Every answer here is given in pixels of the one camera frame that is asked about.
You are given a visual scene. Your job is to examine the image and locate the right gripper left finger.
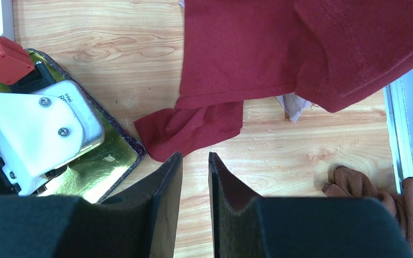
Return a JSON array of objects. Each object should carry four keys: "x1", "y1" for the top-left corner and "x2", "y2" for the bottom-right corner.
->
[{"x1": 52, "y1": 152, "x2": 183, "y2": 257}]

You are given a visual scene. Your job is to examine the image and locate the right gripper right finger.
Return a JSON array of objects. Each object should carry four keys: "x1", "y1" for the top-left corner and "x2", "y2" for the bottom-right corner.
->
[{"x1": 208, "y1": 152, "x2": 266, "y2": 257}]

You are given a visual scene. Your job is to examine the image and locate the brown crumpled cloth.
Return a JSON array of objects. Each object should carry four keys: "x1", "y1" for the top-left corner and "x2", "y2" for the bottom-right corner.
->
[{"x1": 322, "y1": 166, "x2": 413, "y2": 251}]

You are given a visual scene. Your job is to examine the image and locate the red shirt on hanger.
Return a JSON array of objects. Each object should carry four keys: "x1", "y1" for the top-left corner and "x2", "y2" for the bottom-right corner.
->
[{"x1": 134, "y1": 1, "x2": 413, "y2": 162}]

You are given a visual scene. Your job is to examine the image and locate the aluminium rail frame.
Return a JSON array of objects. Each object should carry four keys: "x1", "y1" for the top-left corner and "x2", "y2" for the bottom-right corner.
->
[{"x1": 383, "y1": 78, "x2": 413, "y2": 194}]

